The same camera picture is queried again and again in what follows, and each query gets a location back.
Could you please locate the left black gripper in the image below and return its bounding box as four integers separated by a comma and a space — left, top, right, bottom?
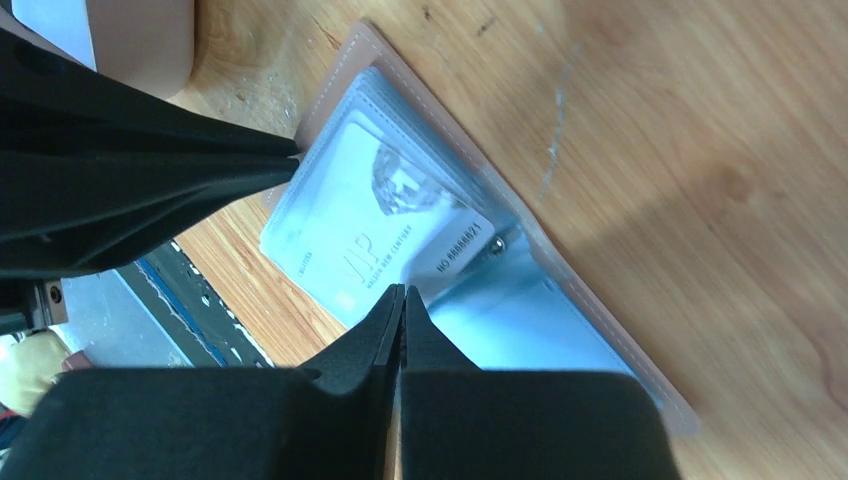
1, 152, 298, 335

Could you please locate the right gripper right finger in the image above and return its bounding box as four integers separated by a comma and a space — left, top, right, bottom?
400, 288, 680, 479

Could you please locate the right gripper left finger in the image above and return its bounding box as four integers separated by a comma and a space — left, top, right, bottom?
1, 285, 405, 479

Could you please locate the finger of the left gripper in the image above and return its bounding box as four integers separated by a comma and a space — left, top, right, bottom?
1, 31, 299, 157

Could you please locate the silver white credit card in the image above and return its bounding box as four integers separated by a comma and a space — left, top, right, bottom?
260, 122, 495, 327

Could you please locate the pink leather card holder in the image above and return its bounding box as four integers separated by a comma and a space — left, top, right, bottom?
267, 21, 699, 435

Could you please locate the white card in tray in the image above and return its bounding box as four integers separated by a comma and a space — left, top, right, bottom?
10, 0, 97, 71

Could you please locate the pink oval tray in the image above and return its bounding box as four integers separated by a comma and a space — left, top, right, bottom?
1, 0, 196, 99

